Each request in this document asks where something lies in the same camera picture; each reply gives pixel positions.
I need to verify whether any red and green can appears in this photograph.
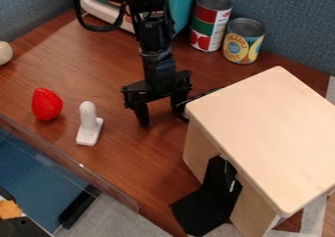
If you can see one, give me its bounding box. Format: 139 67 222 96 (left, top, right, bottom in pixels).
187 0 235 54

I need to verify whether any cream round toy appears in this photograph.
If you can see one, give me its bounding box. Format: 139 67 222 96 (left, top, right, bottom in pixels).
0 40 15 67

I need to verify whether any red toy strawberry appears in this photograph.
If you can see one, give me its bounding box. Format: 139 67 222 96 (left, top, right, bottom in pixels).
29 87 66 122

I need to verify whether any white toy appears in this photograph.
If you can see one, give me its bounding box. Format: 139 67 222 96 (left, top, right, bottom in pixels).
74 100 107 148

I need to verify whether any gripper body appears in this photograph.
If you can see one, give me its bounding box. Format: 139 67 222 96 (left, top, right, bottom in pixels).
120 54 194 111

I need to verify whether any yellow and blue can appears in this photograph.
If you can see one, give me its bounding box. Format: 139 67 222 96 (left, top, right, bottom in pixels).
219 17 267 66

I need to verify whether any black drawer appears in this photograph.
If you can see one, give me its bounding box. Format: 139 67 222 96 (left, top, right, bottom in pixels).
168 155 244 237

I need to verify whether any light wooden cabinet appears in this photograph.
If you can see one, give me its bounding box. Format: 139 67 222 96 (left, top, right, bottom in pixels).
180 65 335 237

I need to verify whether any white and teal machine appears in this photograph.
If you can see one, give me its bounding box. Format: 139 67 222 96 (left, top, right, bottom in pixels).
78 0 204 36

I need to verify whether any black cable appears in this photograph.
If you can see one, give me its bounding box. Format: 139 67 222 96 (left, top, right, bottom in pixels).
72 0 128 33

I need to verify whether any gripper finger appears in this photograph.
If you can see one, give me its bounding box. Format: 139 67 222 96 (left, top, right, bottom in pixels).
130 100 152 128
169 94 193 123

